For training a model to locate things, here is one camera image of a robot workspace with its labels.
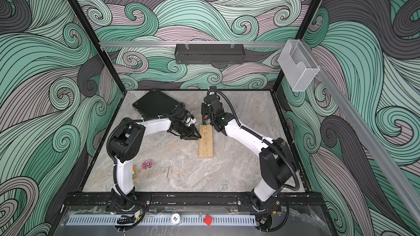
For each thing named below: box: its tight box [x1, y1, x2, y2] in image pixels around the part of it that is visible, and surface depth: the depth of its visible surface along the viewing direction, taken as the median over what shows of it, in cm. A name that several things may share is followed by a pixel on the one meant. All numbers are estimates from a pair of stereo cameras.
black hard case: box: [132, 89, 186, 119], surface depth 110 cm
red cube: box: [203, 214, 213, 227], surface depth 69 cm
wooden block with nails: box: [199, 124, 214, 159], surface depth 91 cm
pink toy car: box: [141, 160, 153, 170], surface depth 85 cm
